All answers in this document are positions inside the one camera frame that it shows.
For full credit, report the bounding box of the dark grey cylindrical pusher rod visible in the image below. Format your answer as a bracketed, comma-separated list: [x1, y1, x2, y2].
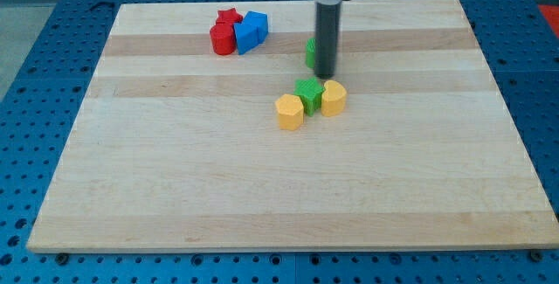
[314, 0, 342, 80]

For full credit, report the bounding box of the green block behind rod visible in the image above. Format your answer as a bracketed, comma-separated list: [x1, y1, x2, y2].
[305, 38, 315, 69]

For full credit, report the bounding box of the green star block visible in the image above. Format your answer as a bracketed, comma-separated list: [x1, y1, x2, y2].
[293, 77, 325, 116]

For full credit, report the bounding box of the blue angular block rear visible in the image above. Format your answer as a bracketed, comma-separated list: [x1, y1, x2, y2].
[243, 10, 268, 44]

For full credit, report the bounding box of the yellow heart block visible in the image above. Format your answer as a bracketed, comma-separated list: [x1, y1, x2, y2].
[321, 80, 347, 117]

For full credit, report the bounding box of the red star block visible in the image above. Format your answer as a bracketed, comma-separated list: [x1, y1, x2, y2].
[216, 8, 244, 25]

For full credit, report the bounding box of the yellow pentagon block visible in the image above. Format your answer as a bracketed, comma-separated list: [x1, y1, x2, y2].
[274, 94, 304, 131]

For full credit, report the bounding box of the red cylinder block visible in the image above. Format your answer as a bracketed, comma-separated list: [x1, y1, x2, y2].
[210, 24, 237, 55]

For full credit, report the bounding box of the light wooden board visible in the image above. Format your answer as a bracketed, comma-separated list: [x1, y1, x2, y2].
[27, 0, 558, 253]

